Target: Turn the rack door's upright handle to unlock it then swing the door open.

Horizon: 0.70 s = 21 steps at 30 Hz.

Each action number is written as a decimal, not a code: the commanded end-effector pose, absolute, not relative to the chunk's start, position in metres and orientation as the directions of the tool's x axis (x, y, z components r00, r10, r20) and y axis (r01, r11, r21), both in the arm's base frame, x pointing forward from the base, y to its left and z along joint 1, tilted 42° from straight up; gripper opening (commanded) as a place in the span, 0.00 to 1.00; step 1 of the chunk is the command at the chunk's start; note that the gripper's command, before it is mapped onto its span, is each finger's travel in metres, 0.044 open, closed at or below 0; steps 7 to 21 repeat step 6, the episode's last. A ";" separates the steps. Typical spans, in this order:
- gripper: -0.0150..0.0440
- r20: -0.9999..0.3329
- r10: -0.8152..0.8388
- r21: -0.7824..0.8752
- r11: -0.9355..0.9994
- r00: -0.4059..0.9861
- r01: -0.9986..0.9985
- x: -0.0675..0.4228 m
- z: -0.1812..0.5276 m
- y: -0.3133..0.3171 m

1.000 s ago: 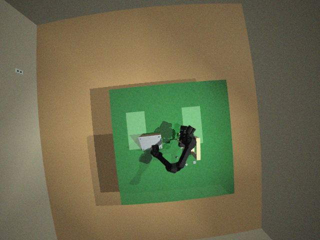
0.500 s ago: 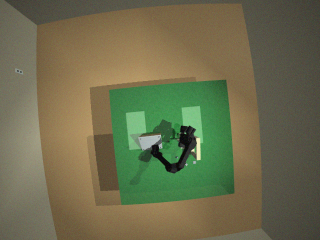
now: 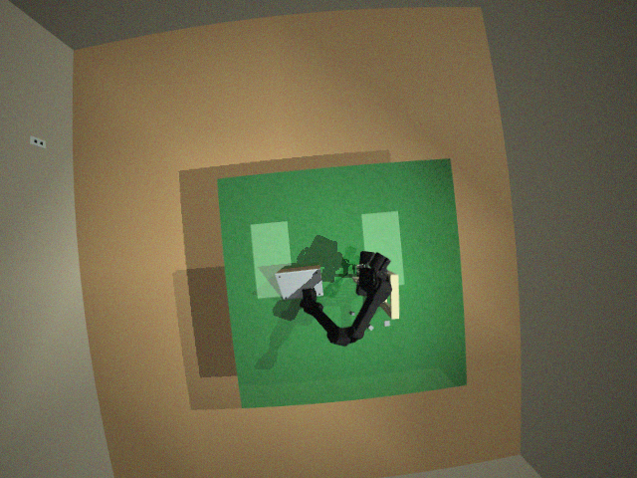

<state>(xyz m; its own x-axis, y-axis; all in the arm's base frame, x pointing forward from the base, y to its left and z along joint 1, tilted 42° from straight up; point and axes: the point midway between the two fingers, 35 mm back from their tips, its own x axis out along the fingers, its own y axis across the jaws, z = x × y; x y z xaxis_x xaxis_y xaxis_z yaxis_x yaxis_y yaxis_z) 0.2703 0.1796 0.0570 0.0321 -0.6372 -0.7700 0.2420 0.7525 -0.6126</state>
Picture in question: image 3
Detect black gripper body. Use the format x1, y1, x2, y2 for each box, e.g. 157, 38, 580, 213
356, 251, 375, 296

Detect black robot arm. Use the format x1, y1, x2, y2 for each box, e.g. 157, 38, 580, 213
300, 252, 392, 347

